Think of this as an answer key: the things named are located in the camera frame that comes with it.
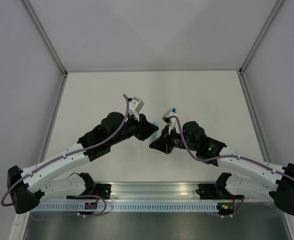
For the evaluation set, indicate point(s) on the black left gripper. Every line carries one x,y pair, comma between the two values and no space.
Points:
145,128

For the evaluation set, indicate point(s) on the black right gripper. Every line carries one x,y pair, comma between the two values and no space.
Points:
163,143

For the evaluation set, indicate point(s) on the light blue eraser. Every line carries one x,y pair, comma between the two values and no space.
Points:
155,124

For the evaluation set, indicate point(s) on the light blue highlighter pen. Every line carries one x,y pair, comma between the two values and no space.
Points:
153,137

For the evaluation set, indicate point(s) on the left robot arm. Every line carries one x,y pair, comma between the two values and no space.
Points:
30,186

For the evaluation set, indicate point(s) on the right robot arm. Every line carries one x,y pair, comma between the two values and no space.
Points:
264,180

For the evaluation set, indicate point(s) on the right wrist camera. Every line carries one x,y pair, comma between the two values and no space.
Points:
170,118

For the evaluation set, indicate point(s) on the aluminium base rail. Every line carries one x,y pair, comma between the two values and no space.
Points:
147,191

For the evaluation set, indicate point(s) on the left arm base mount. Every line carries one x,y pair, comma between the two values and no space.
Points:
102,190

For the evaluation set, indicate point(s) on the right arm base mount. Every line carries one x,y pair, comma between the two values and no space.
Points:
217,190

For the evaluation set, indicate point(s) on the slotted cable duct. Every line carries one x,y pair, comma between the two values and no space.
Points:
82,206

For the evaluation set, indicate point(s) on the right aluminium frame post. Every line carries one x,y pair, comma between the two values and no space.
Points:
267,24

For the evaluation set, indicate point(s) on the aluminium frame post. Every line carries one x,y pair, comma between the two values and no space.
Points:
43,35
267,24

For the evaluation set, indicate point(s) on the left aluminium frame post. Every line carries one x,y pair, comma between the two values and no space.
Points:
43,35

